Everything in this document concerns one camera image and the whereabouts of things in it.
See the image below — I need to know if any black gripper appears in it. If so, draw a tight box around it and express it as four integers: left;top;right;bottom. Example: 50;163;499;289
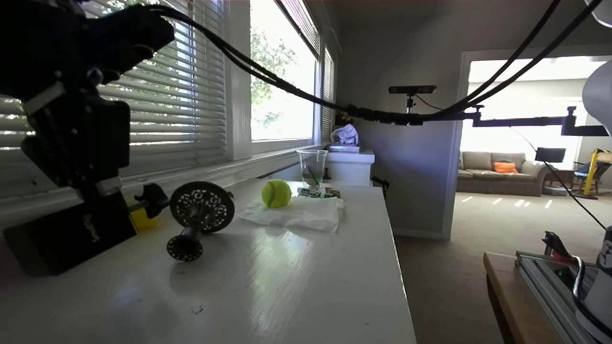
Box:
0;0;178;190

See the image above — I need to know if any small yellow bowl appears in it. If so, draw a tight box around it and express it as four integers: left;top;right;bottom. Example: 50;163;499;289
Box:
128;205;162;235

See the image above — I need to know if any white slatted window blind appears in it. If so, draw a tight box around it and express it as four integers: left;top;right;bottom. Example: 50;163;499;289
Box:
0;0;227;193

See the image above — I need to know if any black mesh strainer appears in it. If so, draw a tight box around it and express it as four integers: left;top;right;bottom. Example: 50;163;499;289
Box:
164;180;237;264

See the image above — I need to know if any yellow-green tennis ball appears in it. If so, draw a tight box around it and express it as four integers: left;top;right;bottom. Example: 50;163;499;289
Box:
260;178;294;211

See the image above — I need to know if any white cloth towel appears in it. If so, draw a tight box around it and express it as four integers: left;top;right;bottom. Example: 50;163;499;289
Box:
237;190;348;233

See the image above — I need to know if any clear plastic cup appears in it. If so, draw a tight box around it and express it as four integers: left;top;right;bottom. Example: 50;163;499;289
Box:
294;146;331;193

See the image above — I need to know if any green stuff in cup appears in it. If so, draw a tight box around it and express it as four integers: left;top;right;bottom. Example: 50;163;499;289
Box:
302;167;325;193

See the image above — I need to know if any raised window blind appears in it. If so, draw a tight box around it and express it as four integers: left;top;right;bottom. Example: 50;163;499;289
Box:
275;0;323;60

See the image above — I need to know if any white cloth bundle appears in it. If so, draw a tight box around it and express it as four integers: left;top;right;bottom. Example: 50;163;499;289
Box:
329;123;361;153

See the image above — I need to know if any white storage box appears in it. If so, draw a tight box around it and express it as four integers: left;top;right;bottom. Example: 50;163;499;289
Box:
325;149;377;188

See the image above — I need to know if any beige sofa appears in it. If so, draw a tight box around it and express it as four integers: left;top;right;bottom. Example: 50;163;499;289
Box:
455;149;551;197

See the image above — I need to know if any orange cushion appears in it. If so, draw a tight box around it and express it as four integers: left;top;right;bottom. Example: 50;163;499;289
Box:
491;159;520;174

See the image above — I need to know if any wooden side table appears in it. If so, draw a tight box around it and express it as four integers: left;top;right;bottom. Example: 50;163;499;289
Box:
482;251;570;344

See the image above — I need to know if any black chair back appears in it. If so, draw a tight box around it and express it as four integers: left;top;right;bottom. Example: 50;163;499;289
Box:
533;146;568;165

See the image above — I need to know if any red black spring clamp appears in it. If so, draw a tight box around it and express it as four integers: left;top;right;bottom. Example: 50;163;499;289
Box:
541;230;585;274

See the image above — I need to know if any yellow stand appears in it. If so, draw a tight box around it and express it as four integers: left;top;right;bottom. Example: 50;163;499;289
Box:
581;147;612;199

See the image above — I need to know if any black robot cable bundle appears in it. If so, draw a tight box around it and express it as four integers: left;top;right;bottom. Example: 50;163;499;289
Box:
126;0;604;128

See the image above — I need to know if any black bar-shaped camera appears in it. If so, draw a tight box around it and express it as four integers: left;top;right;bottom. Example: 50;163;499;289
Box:
388;83;438;96

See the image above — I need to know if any grey metal base plate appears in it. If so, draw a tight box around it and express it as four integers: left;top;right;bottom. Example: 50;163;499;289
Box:
514;249;612;344

